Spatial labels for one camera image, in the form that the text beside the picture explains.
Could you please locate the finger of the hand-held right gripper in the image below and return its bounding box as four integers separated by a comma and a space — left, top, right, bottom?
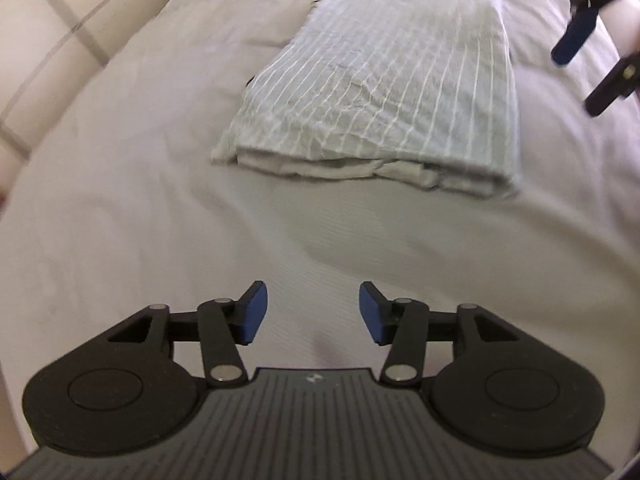
583, 51, 640, 119
551, 1, 599, 67

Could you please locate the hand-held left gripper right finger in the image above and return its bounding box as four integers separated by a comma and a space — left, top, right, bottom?
360, 281, 525, 389

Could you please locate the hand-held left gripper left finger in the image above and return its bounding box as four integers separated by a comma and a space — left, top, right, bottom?
106, 281, 267, 389

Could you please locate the striped grey t-shirt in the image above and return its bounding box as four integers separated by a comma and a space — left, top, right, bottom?
210, 0, 523, 200

